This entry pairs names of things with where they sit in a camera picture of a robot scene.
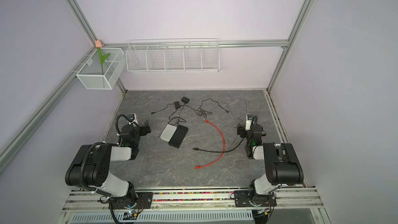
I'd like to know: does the black ribbed network switch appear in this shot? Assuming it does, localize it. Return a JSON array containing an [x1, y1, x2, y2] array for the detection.
[[169, 125, 189, 149]]

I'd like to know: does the black power plug cable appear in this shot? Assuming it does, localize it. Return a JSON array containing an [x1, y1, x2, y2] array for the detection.
[[151, 103, 187, 128]]

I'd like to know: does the black ethernet cable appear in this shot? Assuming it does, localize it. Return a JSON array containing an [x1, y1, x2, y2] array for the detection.
[[192, 136, 246, 154]]

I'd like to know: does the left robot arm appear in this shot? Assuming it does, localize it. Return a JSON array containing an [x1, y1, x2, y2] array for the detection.
[[65, 114, 153, 212]]

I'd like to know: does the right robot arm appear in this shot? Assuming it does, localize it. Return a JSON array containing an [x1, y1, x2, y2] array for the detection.
[[233, 114, 304, 208]]

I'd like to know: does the black power adapter near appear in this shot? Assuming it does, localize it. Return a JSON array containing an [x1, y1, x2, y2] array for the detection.
[[174, 101, 181, 110]]

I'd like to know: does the black power adapter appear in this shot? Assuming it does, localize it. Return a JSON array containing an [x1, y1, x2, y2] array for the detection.
[[181, 97, 190, 104], [174, 101, 181, 110]]

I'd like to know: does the black power adapter far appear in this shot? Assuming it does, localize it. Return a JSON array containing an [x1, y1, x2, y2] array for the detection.
[[181, 97, 190, 104]]

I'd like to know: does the white mesh box basket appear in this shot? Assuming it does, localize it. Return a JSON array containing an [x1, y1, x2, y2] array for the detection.
[[76, 48, 126, 90]]

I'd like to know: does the artificial pink tulip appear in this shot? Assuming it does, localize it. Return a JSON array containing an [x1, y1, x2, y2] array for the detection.
[[95, 40, 110, 75]]

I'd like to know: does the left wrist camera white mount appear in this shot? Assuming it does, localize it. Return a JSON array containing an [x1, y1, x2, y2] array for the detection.
[[127, 113, 138, 126]]

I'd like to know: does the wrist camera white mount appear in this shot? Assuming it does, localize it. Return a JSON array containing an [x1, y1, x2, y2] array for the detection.
[[127, 113, 138, 126], [245, 114, 254, 131]]

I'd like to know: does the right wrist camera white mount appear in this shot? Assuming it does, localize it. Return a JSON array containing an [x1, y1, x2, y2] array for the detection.
[[245, 114, 254, 131]]

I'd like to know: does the red ethernet cable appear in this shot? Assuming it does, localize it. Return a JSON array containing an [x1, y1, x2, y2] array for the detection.
[[193, 119, 226, 170]]

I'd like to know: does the white network switch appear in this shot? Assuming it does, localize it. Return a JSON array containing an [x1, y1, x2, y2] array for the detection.
[[160, 124, 177, 142]]

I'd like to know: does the thin black adapter cable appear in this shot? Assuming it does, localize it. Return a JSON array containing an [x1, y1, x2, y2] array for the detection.
[[183, 97, 227, 118]]

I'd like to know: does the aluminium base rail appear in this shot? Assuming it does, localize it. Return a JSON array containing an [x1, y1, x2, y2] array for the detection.
[[57, 185, 331, 224]]

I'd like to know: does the white wire wall basket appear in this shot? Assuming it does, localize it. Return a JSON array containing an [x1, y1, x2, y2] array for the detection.
[[126, 38, 220, 72]]

